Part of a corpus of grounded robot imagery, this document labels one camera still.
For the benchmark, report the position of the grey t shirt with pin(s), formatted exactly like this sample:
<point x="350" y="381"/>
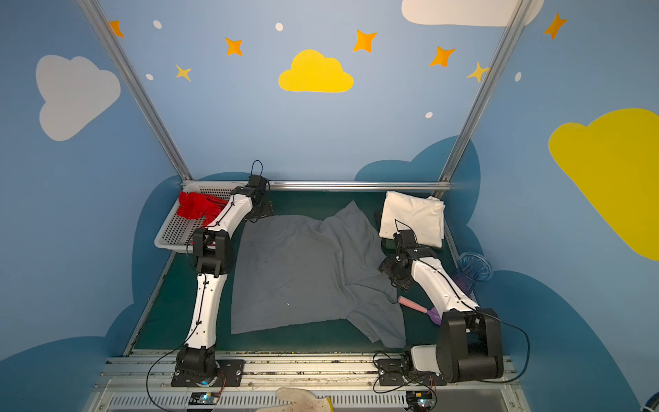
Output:
<point x="294" y="270"/>

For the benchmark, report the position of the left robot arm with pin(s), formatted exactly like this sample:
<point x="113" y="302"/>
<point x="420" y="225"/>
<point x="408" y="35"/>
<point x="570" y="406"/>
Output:
<point x="212" y="250"/>

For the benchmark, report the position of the horizontal aluminium frame bar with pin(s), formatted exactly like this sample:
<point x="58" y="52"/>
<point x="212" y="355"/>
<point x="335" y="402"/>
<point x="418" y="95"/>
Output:
<point x="326" y="186"/>

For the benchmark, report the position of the circuit board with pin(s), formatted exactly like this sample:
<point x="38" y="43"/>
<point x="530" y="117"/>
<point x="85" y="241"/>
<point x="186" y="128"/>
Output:
<point x="419" y="401"/>
<point x="206" y="399"/>

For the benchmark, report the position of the white work glove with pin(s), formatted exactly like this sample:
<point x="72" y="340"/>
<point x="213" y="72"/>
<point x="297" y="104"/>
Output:
<point x="299" y="400"/>

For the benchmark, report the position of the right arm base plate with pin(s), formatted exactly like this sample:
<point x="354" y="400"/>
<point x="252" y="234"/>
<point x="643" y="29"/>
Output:
<point x="401" y="372"/>

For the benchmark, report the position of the white plastic laundry basket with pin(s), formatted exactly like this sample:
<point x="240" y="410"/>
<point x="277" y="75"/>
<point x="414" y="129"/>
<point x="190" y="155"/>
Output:
<point x="176" y="230"/>

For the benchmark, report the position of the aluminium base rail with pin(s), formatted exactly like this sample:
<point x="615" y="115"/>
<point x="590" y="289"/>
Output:
<point x="142" y="382"/>

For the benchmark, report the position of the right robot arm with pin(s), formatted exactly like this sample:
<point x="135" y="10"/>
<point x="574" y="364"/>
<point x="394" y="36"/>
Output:
<point x="469" y="343"/>

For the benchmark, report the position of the purple scoop pink handle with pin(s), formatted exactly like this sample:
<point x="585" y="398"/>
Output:
<point x="432" y="313"/>

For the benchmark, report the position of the right aluminium frame post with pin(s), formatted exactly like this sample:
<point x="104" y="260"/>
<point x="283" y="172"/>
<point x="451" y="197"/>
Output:
<point x="502" y="55"/>

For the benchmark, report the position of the left aluminium frame post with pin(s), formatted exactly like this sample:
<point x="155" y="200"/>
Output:
<point x="102" y="27"/>

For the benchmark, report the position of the folded white t shirt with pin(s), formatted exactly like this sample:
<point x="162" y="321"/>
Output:
<point x="425" y="216"/>

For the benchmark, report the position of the left circuit board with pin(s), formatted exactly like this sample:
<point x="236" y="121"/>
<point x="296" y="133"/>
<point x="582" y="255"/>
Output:
<point x="206" y="399"/>

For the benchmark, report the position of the red t shirt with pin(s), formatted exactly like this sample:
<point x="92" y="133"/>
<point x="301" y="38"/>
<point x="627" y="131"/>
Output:
<point x="194" y="206"/>

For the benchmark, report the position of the right circuit board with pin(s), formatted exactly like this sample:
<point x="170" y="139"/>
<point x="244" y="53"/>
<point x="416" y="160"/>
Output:
<point x="419" y="401"/>

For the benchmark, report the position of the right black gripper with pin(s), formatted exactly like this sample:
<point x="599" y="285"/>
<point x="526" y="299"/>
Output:
<point x="394" y="273"/>

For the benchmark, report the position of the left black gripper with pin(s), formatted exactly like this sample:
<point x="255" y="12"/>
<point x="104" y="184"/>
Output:
<point x="262" y="207"/>

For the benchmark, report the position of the aluminium frame post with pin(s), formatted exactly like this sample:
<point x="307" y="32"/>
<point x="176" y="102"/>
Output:
<point x="102" y="27"/>
<point x="502" y="55"/>

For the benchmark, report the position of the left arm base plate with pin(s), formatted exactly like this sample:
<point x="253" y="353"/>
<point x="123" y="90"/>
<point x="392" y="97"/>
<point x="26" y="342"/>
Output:
<point x="231" y="372"/>

